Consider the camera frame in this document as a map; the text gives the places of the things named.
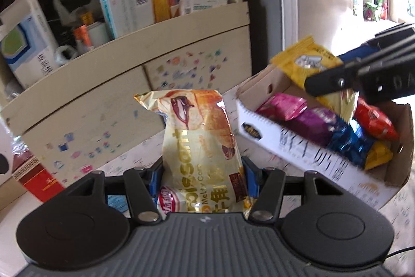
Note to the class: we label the yellow snack packet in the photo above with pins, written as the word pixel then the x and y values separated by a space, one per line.
pixel 301 62

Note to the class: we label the large white and blue box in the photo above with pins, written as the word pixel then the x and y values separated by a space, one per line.
pixel 29 46

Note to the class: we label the gold-capped bottle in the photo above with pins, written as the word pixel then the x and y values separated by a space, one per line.
pixel 87 18

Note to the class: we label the pink snack packet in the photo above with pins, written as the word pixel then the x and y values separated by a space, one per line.
pixel 282 105

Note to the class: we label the orange tube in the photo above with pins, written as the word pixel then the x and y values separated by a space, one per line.
pixel 81 38

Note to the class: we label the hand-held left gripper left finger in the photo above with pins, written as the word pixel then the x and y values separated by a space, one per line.
pixel 155 179

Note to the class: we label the floral tablecloth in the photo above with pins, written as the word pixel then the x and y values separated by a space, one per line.
pixel 136 153

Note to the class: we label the red box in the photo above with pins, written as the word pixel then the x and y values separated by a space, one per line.
pixel 39 183

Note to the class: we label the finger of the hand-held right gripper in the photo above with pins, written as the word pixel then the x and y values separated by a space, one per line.
pixel 360 51
pixel 330 80

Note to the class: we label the white barcode box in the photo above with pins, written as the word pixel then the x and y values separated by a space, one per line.
pixel 129 14

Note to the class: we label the blue foil snack packet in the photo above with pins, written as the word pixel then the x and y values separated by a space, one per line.
pixel 348 140

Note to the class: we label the red snack packet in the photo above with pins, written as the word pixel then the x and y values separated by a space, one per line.
pixel 373 121

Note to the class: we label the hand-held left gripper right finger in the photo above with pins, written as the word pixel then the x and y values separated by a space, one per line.
pixel 251 179

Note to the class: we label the white refrigerator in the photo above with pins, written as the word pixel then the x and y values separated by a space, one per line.
pixel 308 20

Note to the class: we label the cardboard box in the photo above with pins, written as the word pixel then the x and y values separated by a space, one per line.
pixel 308 160

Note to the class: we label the golden croissant packet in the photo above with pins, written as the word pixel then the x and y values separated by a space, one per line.
pixel 194 147

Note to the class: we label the beige cabinet with stickers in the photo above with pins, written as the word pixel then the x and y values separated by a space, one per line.
pixel 97 101

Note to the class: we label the white jar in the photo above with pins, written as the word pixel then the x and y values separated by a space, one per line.
pixel 97 35

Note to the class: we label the white black-spotted object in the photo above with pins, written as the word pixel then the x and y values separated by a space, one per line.
pixel 6 147

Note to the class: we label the white plastic bag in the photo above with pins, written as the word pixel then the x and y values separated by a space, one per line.
pixel 64 1

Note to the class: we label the green plastic toy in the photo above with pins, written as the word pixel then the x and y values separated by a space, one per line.
pixel 373 7

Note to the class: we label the tape roll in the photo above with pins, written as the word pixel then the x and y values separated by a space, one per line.
pixel 60 58

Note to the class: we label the small orange-yellow snack packet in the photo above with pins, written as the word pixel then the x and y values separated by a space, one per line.
pixel 377 155

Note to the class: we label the flat white medicine box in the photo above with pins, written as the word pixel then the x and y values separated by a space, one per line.
pixel 197 6

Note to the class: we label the purple snack packet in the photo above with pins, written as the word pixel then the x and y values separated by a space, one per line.
pixel 316 126

